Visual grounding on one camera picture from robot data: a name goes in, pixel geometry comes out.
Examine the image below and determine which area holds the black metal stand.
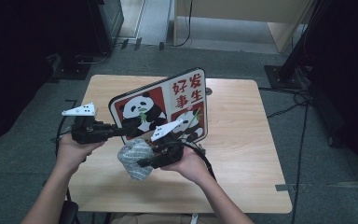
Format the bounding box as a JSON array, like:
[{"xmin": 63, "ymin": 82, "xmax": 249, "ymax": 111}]
[{"xmin": 263, "ymin": 0, "xmax": 328, "ymax": 91}]

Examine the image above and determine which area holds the long black floor cable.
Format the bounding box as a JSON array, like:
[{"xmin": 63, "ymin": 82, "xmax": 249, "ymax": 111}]
[{"xmin": 290, "ymin": 92, "xmax": 312, "ymax": 224}]

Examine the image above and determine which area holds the black chair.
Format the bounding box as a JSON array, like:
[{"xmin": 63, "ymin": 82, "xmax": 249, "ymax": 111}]
[{"xmin": 58, "ymin": 200, "xmax": 81, "ymax": 224}]

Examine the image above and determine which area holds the dark curtain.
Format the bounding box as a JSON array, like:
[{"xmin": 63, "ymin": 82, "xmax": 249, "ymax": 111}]
[{"xmin": 306, "ymin": 0, "xmax": 358, "ymax": 180}]

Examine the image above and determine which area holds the person's left hand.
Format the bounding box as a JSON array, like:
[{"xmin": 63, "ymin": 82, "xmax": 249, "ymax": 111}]
[{"xmin": 55, "ymin": 133, "xmax": 107, "ymax": 173}]

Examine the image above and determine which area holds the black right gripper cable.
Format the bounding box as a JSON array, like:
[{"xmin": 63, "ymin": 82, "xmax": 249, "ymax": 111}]
[{"xmin": 179, "ymin": 140, "xmax": 217, "ymax": 182}]

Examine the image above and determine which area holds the person's right hand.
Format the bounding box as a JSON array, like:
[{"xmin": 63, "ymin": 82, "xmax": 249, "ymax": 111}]
[{"xmin": 160, "ymin": 145, "xmax": 213, "ymax": 185}]

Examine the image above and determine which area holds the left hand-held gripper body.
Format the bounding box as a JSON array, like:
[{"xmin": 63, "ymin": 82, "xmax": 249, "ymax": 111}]
[{"xmin": 61, "ymin": 102, "xmax": 117, "ymax": 145}]

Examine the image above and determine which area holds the panda print picture board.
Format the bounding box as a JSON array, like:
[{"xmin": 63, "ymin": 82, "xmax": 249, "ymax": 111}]
[{"xmin": 108, "ymin": 67, "xmax": 209, "ymax": 147}]

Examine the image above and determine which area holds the light wooden desk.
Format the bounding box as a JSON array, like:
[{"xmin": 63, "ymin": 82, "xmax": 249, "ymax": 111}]
[{"xmin": 172, "ymin": 0, "xmax": 316, "ymax": 54}]

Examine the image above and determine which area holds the black equipment cabinet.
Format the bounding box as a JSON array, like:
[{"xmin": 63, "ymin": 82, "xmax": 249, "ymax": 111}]
[{"xmin": 88, "ymin": 0, "xmax": 126, "ymax": 56}]

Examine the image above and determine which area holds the black hanging cable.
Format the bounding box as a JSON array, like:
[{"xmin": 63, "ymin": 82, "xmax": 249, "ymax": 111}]
[{"xmin": 174, "ymin": 0, "xmax": 194, "ymax": 49}]

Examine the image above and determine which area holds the thin black floor cable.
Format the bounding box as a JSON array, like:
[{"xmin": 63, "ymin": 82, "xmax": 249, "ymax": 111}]
[{"xmin": 74, "ymin": 50, "xmax": 112, "ymax": 65}]

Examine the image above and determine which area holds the short black floor cable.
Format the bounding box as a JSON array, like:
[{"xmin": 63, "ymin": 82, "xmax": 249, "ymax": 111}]
[{"xmin": 266, "ymin": 102, "xmax": 302, "ymax": 119}]

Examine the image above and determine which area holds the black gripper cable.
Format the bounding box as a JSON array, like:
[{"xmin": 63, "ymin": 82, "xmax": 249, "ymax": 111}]
[
  {"xmin": 179, "ymin": 140, "xmax": 217, "ymax": 182},
  {"xmin": 53, "ymin": 115, "xmax": 76, "ymax": 158}
]

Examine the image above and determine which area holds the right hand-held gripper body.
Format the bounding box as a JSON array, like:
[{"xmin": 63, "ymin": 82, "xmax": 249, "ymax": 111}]
[{"xmin": 149, "ymin": 119, "xmax": 186, "ymax": 166}]

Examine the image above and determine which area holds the gray knitted cloth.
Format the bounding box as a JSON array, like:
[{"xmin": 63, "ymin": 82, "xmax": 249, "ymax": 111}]
[{"xmin": 117, "ymin": 137, "xmax": 156, "ymax": 182}]

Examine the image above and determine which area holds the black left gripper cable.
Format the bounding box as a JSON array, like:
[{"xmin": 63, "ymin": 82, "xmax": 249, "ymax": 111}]
[{"xmin": 53, "ymin": 115, "xmax": 76, "ymax": 158}]

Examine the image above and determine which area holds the black flat stand base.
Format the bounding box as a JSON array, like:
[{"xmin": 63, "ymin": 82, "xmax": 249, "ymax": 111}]
[{"xmin": 50, "ymin": 52, "xmax": 91, "ymax": 81}]

